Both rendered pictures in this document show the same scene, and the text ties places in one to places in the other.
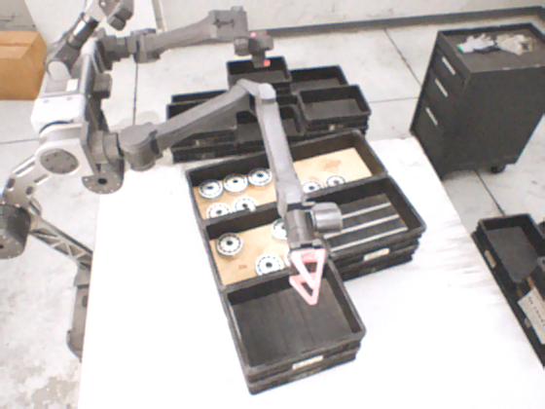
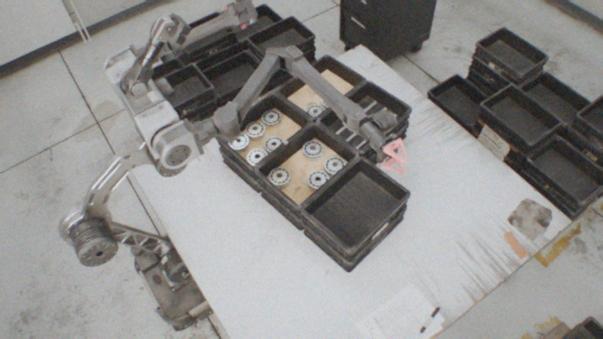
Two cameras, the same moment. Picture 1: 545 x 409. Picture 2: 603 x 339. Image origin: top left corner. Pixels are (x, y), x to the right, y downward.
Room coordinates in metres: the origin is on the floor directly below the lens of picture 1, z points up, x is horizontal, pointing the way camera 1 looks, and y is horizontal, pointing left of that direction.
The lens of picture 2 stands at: (-0.21, 0.53, 2.67)
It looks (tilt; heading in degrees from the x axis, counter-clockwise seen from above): 54 degrees down; 339
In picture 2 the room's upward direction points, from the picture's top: 6 degrees counter-clockwise
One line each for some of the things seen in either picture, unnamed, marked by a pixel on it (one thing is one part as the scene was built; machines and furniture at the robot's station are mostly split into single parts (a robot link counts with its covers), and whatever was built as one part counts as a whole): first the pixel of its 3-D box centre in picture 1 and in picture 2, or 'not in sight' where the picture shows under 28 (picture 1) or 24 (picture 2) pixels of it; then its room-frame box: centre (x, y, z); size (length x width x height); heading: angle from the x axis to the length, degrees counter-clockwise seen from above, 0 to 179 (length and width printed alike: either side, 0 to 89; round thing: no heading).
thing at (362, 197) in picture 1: (360, 222); (363, 122); (1.08, -0.36, 0.87); 0.40 x 0.30 x 0.11; 108
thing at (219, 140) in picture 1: (204, 144); (184, 111); (2.11, 0.39, 0.37); 0.40 x 0.30 x 0.45; 99
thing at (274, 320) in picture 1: (291, 319); (355, 208); (0.67, -0.07, 0.87); 0.40 x 0.30 x 0.11; 108
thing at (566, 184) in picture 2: not in sight; (557, 184); (0.51, -1.42, 0.31); 0.40 x 0.30 x 0.34; 8
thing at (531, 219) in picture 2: not in sight; (531, 217); (0.31, -0.84, 0.71); 0.22 x 0.19 x 0.01; 99
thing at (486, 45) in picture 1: (477, 43); not in sight; (2.38, -1.22, 0.88); 0.25 x 0.19 x 0.03; 99
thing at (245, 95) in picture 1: (201, 125); (259, 91); (0.98, 0.18, 1.45); 0.45 x 0.14 x 0.10; 129
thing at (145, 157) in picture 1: (133, 150); (224, 126); (0.88, 0.36, 1.44); 0.10 x 0.09 x 0.05; 99
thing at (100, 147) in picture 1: (104, 147); (202, 132); (0.89, 0.44, 1.45); 0.09 x 0.08 x 0.12; 9
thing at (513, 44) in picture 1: (517, 42); not in sight; (2.39, -1.45, 0.88); 0.29 x 0.22 x 0.03; 99
